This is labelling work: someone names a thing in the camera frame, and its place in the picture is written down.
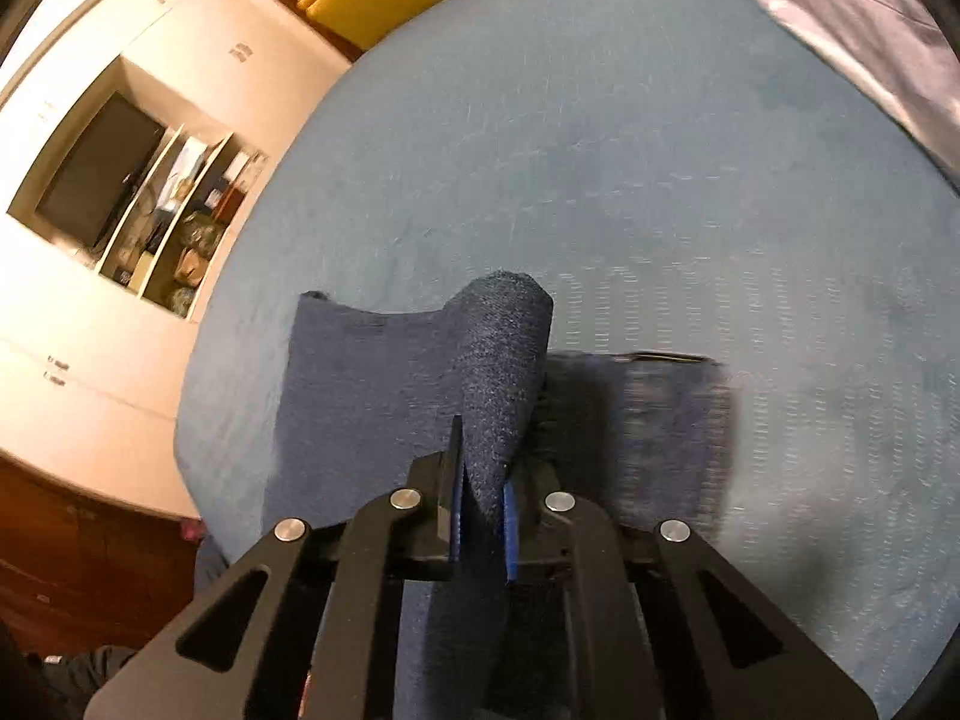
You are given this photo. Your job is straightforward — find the blue quilted bed cover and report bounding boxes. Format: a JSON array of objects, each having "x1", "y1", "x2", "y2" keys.
[{"x1": 175, "y1": 0, "x2": 960, "y2": 720}]

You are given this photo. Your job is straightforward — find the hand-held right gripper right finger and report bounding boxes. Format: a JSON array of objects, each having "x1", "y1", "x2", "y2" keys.
[{"x1": 501, "y1": 379, "x2": 878, "y2": 720}]

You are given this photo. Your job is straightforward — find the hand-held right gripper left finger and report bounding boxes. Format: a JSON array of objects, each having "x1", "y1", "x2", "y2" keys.
[{"x1": 82, "y1": 414, "x2": 466, "y2": 720}]

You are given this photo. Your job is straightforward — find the dark blue denim pants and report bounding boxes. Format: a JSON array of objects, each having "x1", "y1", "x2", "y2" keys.
[{"x1": 281, "y1": 270, "x2": 734, "y2": 720}]

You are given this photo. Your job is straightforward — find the white wall wardrobe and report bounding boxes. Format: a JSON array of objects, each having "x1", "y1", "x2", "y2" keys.
[{"x1": 0, "y1": 0, "x2": 353, "y2": 520}]

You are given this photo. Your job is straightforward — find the black flat television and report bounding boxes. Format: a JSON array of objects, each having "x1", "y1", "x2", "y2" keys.
[{"x1": 34, "y1": 92, "x2": 167, "y2": 249}]

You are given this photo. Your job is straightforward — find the grey crumpled blanket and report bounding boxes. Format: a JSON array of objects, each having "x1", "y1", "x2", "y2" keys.
[{"x1": 688, "y1": 0, "x2": 960, "y2": 190}]

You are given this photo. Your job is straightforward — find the dark wooden drawer chest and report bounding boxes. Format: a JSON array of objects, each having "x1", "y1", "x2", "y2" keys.
[{"x1": 0, "y1": 457, "x2": 205, "y2": 655}]

